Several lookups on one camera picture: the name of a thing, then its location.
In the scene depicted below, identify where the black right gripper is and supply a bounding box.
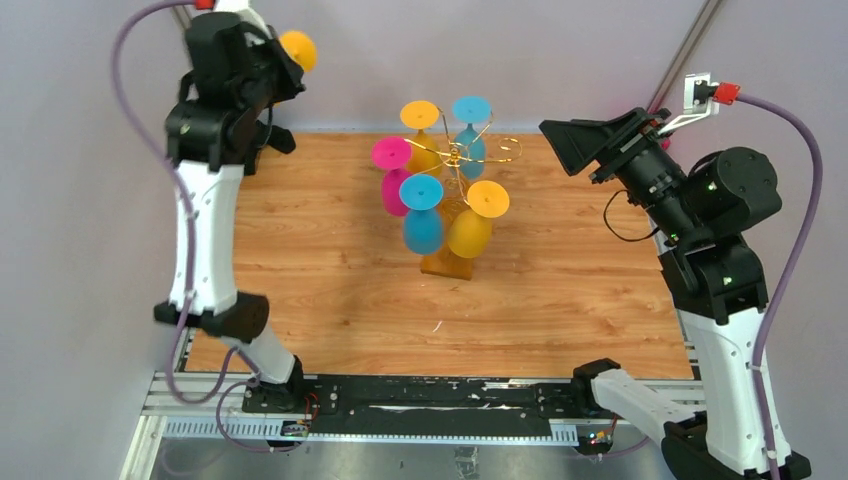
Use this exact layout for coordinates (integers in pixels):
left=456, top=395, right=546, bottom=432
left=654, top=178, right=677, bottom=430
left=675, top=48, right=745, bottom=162
left=537, top=103, right=698, bottom=241

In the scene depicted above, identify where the yellow wine glass taken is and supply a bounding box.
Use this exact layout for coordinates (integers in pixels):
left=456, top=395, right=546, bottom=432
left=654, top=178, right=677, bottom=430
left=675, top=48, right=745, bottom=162
left=276, top=30, right=317, bottom=102
left=446, top=180, right=510, bottom=259

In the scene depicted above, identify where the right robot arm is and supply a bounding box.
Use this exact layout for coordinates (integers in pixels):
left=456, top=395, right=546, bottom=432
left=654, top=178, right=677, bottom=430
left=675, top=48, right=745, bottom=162
left=539, top=108, right=812, bottom=479

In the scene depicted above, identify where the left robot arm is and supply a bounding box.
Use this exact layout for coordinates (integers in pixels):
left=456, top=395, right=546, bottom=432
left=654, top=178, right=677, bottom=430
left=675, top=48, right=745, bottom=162
left=153, top=1, right=307, bottom=413

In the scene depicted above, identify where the blue wine glass rear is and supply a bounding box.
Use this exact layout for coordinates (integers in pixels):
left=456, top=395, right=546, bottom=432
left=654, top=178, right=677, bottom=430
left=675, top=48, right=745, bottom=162
left=452, top=96, right=491, bottom=180

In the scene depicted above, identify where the blue wine glass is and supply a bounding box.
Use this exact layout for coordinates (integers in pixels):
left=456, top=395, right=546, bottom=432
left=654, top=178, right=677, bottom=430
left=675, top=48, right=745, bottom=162
left=399, top=174, right=444, bottom=255
left=452, top=96, right=491, bottom=180

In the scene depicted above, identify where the pink wine glass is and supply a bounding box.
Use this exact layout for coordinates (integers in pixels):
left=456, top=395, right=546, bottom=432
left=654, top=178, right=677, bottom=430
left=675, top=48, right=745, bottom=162
left=371, top=136, right=412, bottom=217

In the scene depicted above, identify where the yellow wine glass rear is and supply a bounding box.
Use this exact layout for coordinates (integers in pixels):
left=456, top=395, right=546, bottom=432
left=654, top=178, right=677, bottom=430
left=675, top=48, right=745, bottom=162
left=400, top=100, right=443, bottom=177

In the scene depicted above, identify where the blue wine glass front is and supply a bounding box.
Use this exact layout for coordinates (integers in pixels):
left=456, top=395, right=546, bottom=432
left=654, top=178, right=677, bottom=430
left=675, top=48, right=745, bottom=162
left=399, top=174, right=444, bottom=255

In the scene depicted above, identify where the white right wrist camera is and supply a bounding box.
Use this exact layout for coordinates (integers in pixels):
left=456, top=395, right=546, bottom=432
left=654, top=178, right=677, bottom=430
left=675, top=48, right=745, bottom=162
left=659, top=72, right=741, bottom=137

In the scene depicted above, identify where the gold wire wine glass rack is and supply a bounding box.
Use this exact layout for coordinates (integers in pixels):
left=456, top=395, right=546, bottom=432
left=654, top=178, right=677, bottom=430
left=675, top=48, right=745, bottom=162
left=420, top=108, right=523, bottom=280

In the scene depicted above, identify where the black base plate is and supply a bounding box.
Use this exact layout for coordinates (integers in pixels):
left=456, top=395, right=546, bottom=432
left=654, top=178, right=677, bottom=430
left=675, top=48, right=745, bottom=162
left=242, top=375, right=612, bottom=439

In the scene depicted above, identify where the aluminium front rail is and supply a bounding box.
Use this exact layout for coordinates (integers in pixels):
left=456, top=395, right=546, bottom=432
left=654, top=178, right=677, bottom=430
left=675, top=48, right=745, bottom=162
left=119, top=370, right=710, bottom=480

